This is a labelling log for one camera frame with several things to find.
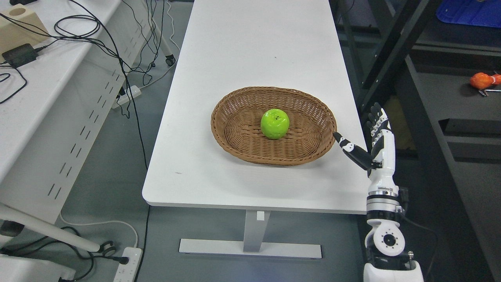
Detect brown wicker basket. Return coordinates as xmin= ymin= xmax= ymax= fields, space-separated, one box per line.
xmin=211 ymin=87 xmax=337 ymax=165

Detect black cable bundle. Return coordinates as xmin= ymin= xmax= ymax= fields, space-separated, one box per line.
xmin=0 ymin=0 xmax=175 ymax=169

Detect white side desk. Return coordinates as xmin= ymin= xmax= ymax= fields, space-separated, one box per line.
xmin=1 ymin=0 xmax=148 ymax=251

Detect orange toy on shelf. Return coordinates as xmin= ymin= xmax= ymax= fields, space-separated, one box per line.
xmin=469 ymin=72 xmax=501 ymax=90

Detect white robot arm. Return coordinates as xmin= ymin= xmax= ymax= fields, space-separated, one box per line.
xmin=363 ymin=186 xmax=424 ymax=282

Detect white table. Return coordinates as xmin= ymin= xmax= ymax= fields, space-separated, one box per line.
xmin=142 ymin=0 xmax=370 ymax=259

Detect white power strip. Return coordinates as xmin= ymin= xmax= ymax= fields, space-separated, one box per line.
xmin=113 ymin=248 xmax=143 ymax=282
xmin=111 ymin=85 xmax=141 ymax=109

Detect blue tray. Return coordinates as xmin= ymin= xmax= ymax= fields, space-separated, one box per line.
xmin=435 ymin=0 xmax=501 ymax=28

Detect black metal shelf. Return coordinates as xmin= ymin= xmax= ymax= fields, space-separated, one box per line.
xmin=330 ymin=0 xmax=500 ymax=282

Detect green apple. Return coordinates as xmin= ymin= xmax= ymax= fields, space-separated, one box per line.
xmin=261 ymin=108 xmax=290 ymax=140

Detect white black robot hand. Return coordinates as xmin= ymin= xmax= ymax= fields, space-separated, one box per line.
xmin=333 ymin=103 xmax=398 ymax=196

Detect beige wooden block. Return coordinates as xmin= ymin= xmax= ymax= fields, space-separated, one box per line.
xmin=0 ymin=4 xmax=49 ymax=54

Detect black power adapter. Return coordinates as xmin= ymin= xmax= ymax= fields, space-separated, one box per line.
xmin=2 ymin=43 xmax=38 ymax=68

